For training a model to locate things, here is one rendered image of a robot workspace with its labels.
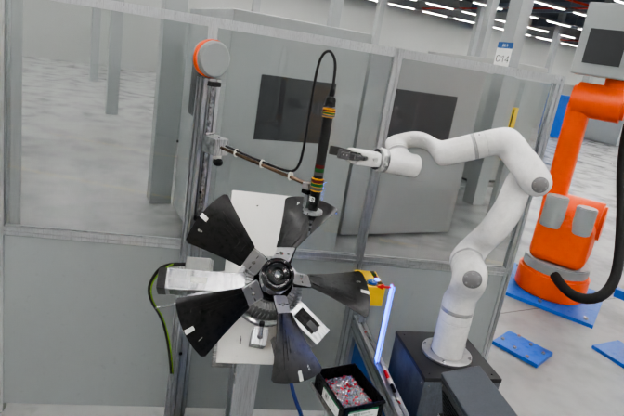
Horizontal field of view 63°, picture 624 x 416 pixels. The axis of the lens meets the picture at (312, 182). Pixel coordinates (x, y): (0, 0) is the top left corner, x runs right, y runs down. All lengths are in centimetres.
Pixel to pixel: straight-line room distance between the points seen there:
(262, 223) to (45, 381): 147
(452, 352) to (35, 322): 194
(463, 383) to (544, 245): 402
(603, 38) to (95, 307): 451
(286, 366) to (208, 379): 121
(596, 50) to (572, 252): 183
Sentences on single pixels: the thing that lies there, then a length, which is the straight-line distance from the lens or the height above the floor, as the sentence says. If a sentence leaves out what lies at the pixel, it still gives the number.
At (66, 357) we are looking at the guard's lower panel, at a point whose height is 32.
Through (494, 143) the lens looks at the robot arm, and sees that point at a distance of 181.
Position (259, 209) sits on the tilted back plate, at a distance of 215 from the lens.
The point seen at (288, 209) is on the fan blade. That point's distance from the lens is 198.
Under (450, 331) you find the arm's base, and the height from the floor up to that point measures 107.
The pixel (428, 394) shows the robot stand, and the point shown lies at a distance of 199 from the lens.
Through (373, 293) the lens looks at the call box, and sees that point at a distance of 220.
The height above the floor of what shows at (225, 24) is 203.
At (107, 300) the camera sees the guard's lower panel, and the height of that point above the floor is 66.
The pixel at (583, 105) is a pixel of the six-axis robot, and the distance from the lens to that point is 535.
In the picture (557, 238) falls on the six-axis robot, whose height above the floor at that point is 64.
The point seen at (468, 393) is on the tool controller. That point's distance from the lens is 140.
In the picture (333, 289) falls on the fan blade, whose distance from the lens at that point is 185.
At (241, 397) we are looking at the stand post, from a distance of 221.
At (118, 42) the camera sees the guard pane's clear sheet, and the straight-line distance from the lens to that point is 241.
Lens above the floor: 198
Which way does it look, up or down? 14 degrees down
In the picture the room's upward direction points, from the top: 9 degrees clockwise
